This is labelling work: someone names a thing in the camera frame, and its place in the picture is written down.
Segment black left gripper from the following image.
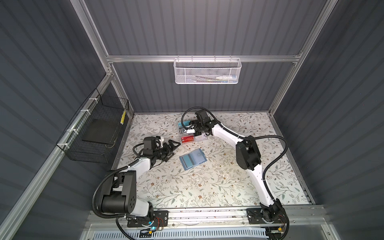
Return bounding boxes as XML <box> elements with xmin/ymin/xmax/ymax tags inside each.
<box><xmin>152</xmin><ymin>139</ymin><xmax>179</xmax><ymax>161</ymax></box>

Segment clear acrylic card display stand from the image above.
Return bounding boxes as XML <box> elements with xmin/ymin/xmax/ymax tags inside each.
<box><xmin>178</xmin><ymin>120</ymin><xmax>207</xmax><ymax>138</ymax></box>

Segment blue leather card wallet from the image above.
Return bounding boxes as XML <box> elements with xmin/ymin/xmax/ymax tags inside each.
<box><xmin>179</xmin><ymin>149</ymin><xmax>207</xmax><ymax>171</ymax></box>

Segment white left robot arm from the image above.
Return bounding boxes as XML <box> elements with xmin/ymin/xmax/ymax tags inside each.
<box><xmin>92</xmin><ymin>136</ymin><xmax>181</xmax><ymax>221</ymax></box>

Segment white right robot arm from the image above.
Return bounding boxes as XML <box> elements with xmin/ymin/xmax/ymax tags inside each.
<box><xmin>183</xmin><ymin>107</ymin><xmax>282</xmax><ymax>222</ymax></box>

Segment white diamond VIP card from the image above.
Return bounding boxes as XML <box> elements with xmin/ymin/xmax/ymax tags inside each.
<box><xmin>194</xmin><ymin>135</ymin><xmax>208</xmax><ymax>142</ymax></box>

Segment teal VIP card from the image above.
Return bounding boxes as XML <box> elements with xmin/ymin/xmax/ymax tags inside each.
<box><xmin>178</xmin><ymin>121</ymin><xmax>190</xmax><ymax>128</ymax></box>

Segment red VIP card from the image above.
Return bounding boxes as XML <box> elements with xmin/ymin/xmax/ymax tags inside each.
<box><xmin>181</xmin><ymin>135</ymin><xmax>195</xmax><ymax>144</ymax></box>

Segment pens in white basket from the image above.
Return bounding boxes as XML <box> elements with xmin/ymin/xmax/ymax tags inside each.
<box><xmin>195</xmin><ymin>75</ymin><xmax>238</xmax><ymax>84</ymax></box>

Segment yellow marker pen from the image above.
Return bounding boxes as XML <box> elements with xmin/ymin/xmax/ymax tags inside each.
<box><xmin>120</xmin><ymin>110</ymin><xmax>127</xmax><ymax>125</ymax></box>

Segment black pad in basket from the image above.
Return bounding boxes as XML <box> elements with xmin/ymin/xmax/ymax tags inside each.
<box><xmin>82</xmin><ymin>119</ymin><xmax>120</xmax><ymax>144</ymax></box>

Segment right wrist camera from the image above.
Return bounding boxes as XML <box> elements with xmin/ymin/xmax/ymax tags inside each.
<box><xmin>181</xmin><ymin>121</ymin><xmax>196</xmax><ymax>134</ymax></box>

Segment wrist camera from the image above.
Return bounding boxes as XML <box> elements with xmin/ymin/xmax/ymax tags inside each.
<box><xmin>181</xmin><ymin>121</ymin><xmax>196</xmax><ymax>134</ymax></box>
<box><xmin>155</xmin><ymin>136</ymin><xmax>165</xmax><ymax>148</ymax></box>

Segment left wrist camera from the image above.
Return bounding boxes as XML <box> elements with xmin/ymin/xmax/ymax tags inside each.
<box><xmin>155</xmin><ymin>136</ymin><xmax>165</xmax><ymax>148</ymax></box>

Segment black corrugated right cable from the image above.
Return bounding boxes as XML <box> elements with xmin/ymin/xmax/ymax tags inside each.
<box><xmin>180</xmin><ymin>106</ymin><xmax>289</xmax><ymax>205</ymax></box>

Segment black corrugated cable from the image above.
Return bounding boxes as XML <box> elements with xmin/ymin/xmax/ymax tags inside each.
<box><xmin>91</xmin><ymin>142</ymin><xmax>146</xmax><ymax>219</ymax></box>
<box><xmin>180</xmin><ymin>106</ymin><xmax>289</xmax><ymax>205</ymax></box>

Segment white wire mesh basket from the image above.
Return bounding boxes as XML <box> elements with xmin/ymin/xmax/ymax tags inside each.
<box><xmin>173</xmin><ymin>58</ymin><xmax>242</xmax><ymax>85</ymax></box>

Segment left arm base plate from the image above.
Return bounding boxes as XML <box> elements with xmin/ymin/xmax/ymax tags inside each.
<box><xmin>127</xmin><ymin>211</ymin><xmax>169</xmax><ymax>228</ymax></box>

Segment black wire wall basket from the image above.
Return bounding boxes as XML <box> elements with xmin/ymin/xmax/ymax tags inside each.
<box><xmin>57</xmin><ymin>90</ymin><xmax>130</xmax><ymax>164</ymax></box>

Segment black corrugated left cable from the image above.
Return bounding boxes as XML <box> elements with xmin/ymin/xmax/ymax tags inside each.
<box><xmin>91</xmin><ymin>142</ymin><xmax>146</xmax><ymax>219</ymax></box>

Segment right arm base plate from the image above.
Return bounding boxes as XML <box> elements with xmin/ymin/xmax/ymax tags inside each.
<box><xmin>246</xmin><ymin>208</ymin><xmax>288</xmax><ymax>226</ymax></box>

